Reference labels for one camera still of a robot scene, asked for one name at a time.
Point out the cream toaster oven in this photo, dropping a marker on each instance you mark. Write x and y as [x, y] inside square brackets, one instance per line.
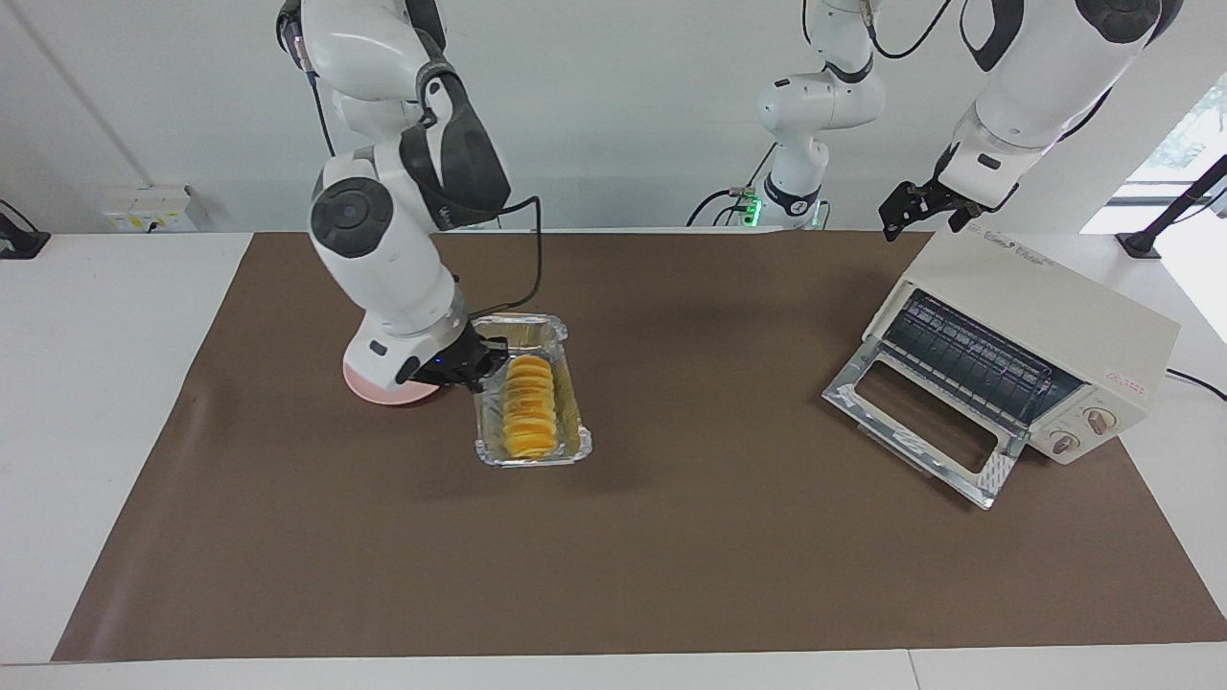
[1045, 297]

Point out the metal oven rack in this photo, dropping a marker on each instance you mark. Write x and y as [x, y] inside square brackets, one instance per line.
[978, 359]

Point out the black desk mount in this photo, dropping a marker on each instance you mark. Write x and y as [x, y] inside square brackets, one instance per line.
[17, 240]

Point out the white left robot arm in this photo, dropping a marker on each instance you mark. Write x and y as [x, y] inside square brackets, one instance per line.
[1026, 86]

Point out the aluminium foil tray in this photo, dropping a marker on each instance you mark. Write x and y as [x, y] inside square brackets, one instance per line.
[575, 422]

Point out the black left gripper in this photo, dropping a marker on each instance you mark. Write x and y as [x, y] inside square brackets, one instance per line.
[944, 203]

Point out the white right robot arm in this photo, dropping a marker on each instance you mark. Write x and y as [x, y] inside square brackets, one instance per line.
[383, 249]

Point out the sliced yellow bread loaf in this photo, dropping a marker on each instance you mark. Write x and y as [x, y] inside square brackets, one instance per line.
[530, 412]

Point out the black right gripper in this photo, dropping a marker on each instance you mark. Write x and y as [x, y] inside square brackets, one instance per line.
[446, 364]

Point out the black clamp stand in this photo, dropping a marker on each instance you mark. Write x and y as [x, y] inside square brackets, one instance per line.
[1165, 216]

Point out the oven control knob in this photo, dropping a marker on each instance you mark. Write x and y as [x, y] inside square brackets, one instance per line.
[1100, 421]
[1066, 443]

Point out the glass oven door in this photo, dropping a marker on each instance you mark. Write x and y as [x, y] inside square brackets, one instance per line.
[920, 450]

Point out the brown table mat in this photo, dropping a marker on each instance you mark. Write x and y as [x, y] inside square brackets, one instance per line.
[671, 537]

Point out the pink round plate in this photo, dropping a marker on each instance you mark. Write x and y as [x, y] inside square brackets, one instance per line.
[379, 395]

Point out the bright window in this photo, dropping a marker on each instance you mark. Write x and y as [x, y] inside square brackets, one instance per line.
[1184, 144]

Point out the white wall outlet box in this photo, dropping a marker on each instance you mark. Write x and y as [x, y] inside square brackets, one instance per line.
[144, 209]

